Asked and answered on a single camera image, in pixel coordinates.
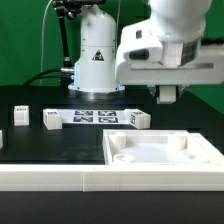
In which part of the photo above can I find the white U-shaped fence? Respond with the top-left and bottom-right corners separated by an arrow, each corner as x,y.
0,133 -> 224,192

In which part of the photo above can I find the black cable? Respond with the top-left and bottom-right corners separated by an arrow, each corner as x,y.
22,68 -> 74,88

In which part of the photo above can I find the fiducial marker sheet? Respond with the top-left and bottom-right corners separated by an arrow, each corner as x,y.
58,109 -> 129,125

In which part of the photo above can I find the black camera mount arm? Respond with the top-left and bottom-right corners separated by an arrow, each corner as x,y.
52,0 -> 107,68

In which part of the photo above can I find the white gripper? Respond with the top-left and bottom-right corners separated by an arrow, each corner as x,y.
115,24 -> 224,104

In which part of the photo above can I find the white square tabletop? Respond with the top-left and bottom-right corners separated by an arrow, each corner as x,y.
102,129 -> 211,165

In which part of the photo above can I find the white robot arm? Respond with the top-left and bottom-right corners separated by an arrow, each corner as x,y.
69,0 -> 224,104

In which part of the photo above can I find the white cable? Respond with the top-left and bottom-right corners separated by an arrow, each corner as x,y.
39,0 -> 54,87

